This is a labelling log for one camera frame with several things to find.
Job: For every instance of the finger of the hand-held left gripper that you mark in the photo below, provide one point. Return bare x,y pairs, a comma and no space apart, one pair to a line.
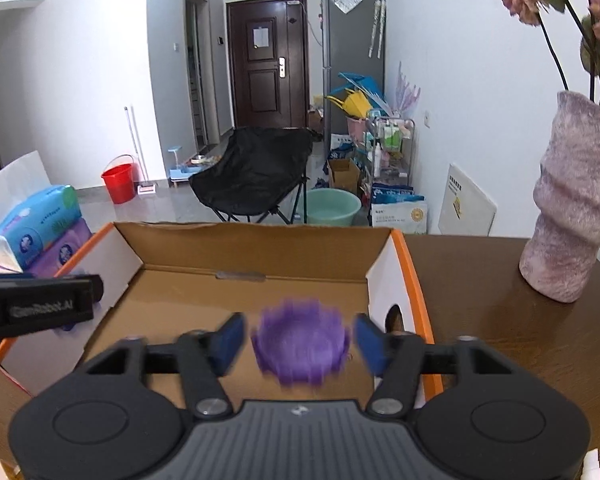
72,326

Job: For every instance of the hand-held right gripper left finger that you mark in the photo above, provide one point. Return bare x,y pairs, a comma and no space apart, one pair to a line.
229,342

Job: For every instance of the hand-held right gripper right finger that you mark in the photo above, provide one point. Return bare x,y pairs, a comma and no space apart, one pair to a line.
370,347

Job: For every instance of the purple ridged round lid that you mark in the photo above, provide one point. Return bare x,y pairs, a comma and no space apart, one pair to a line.
300,342

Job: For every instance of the orange-edged cardboard box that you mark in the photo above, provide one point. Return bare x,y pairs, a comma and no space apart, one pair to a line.
180,260

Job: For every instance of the purple tissue pack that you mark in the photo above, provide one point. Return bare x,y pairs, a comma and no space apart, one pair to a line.
70,247

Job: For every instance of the blue tissue pack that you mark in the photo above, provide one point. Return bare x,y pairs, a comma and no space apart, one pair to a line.
40,215

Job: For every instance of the white bag with yellow seal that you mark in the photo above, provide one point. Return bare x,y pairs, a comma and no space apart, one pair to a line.
397,217

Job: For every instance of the green plastic basin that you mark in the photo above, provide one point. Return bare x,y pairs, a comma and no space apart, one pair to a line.
332,207

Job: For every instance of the red bucket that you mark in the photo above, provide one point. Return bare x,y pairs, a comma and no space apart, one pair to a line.
117,182

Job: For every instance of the blue printed bag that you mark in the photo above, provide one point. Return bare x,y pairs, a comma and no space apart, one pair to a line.
392,194

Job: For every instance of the white mop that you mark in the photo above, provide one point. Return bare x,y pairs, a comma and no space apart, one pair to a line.
147,189

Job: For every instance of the small open cardboard box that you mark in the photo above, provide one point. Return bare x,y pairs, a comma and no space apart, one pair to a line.
344,177

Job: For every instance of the black folding chair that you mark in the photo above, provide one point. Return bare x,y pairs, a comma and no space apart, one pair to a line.
250,170

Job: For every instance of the white leaning board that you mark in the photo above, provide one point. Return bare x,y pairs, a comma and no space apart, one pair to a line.
467,202

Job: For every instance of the blue pet feeder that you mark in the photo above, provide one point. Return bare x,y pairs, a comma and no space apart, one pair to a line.
177,172

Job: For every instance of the metal storage rack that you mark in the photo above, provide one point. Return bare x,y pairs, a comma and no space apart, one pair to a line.
392,150

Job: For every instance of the pink plastic bucket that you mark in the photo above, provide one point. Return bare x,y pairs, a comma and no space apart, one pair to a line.
357,127

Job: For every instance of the pile of blue yellow bags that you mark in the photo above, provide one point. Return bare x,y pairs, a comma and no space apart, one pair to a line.
357,100

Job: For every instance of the pink textured vase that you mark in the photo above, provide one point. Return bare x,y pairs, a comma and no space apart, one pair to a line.
575,200

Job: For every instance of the bundle of clear purple hangers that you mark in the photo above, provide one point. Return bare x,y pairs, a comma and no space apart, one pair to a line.
407,92

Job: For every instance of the dark brown entrance door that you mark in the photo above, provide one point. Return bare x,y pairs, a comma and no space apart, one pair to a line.
265,85

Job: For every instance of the grey refrigerator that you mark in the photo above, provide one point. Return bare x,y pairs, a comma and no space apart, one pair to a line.
350,45

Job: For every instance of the white hanging umbrella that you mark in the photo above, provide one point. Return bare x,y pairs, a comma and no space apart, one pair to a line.
378,15

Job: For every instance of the white wall socket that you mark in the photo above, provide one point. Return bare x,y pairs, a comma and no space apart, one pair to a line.
427,120

